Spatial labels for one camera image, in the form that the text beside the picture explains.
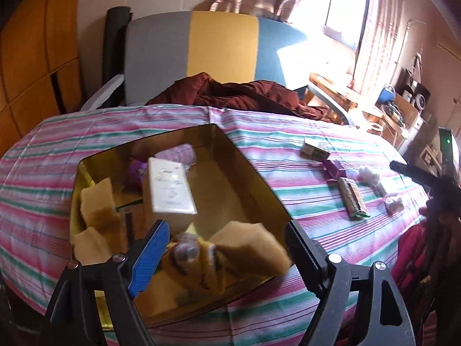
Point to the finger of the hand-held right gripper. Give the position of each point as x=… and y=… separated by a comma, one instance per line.
x=414, y=173

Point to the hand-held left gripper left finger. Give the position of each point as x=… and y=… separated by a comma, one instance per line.
x=149, y=256

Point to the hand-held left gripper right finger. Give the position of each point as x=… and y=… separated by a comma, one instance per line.
x=306, y=256

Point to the small white pink bundle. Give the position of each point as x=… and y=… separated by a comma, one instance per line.
x=393, y=204

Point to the clear plastic bundle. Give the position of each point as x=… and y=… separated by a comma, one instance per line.
x=369, y=176

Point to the yellow plush toy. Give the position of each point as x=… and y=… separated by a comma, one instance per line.
x=196, y=263

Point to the brown stick packet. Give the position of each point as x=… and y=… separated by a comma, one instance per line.
x=353, y=198

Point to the white printed box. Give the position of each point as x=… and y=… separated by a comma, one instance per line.
x=169, y=187

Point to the purple box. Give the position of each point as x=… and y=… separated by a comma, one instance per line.
x=334, y=168

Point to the purple bag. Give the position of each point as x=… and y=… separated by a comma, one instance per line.
x=137, y=173

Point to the gold box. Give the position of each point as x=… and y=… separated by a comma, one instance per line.
x=230, y=187

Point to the green and white box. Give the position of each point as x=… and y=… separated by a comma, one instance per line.
x=315, y=148

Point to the pink bubble pouch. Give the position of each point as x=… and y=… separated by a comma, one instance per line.
x=178, y=153

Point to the person's right forearm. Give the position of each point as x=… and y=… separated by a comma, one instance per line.
x=448, y=281

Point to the person's right hand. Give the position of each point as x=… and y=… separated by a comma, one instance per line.
x=425, y=211

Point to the dark shelf unit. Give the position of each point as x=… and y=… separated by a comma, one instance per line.
x=414, y=90

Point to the red clothing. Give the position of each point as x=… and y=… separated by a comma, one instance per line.
x=410, y=256

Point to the wooden desk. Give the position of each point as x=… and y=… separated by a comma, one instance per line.
x=360, y=104

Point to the dark red jacket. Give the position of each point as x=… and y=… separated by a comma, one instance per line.
x=234, y=95

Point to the window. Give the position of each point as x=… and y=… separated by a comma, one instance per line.
x=335, y=3

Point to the wooden wardrobe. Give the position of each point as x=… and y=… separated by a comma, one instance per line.
x=32, y=54

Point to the grey bed rail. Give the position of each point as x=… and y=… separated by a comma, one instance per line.
x=331, y=102

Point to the white bed rail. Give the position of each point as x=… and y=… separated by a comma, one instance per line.
x=102, y=92

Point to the black post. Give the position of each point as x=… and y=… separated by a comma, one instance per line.
x=115, y=43

